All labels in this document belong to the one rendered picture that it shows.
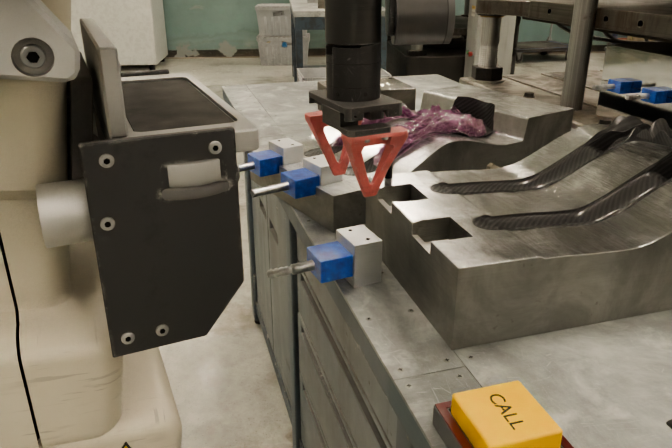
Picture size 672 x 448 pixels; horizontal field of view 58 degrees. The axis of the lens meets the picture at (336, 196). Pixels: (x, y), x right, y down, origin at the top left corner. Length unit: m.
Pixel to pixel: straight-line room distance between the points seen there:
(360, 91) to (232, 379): 1.38
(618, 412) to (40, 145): 0.50
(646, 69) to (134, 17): 6.03
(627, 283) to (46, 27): 0.58
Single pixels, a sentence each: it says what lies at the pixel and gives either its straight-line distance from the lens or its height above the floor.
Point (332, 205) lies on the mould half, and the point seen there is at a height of 0.84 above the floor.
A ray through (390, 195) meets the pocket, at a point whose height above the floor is 0.88.
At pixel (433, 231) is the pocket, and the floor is 0.87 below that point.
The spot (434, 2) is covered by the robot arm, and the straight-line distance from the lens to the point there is 0.62.
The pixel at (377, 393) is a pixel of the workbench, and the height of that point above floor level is 0.61.
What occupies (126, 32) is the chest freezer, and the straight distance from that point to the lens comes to 7.07.
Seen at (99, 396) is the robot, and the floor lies 0.84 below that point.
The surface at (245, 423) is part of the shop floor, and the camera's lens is 1.74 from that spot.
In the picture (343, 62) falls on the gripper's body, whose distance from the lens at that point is 0.62.
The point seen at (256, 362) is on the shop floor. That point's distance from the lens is 1.94.
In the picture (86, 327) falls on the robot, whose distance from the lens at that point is 0.51.
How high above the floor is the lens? 1.15
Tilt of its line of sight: 21 degrees down
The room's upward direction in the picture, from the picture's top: straight up
